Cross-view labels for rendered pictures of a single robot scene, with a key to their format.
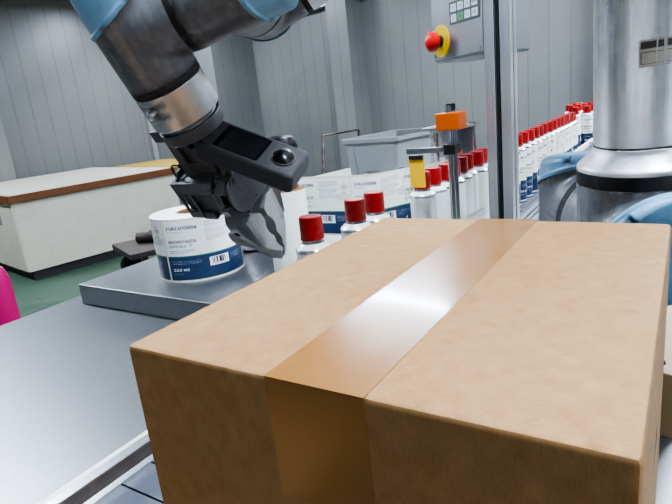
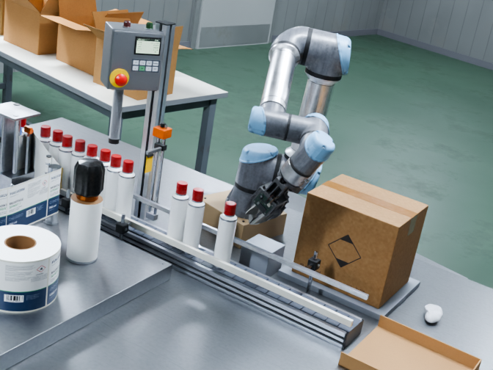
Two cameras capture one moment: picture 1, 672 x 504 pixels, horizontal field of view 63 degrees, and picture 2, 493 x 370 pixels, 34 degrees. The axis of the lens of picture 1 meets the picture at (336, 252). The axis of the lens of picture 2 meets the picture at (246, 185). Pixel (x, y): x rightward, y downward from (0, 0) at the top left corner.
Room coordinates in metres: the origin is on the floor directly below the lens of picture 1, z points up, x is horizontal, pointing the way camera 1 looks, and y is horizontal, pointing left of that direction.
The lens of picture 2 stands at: (0.87, 2.13, 2.00)
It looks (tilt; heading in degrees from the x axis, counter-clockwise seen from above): 22 degrees down; 266
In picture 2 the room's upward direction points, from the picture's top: 10 degrees clockwise
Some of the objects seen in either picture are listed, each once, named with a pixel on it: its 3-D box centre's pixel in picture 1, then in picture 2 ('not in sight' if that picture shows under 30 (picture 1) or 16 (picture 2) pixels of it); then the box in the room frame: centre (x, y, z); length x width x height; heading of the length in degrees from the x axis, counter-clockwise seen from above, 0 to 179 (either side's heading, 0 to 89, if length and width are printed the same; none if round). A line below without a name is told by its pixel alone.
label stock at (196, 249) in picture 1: (198, 239); (18, 267); (1.27, 0.32, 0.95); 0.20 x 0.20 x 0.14
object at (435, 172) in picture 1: (435, 216); (113, 185); (1.11, -0.21, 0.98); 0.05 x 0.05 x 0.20
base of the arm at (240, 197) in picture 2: not in sight; (249, 196); (0.67, -0.32, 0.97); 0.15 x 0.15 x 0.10
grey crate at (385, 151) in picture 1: (396, 151); not in sight; (3.35, -0.43, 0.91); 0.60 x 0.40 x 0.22; 139
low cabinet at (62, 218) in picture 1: (66, 214); not in sight; (5.85, 2.84, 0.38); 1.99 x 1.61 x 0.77; 46
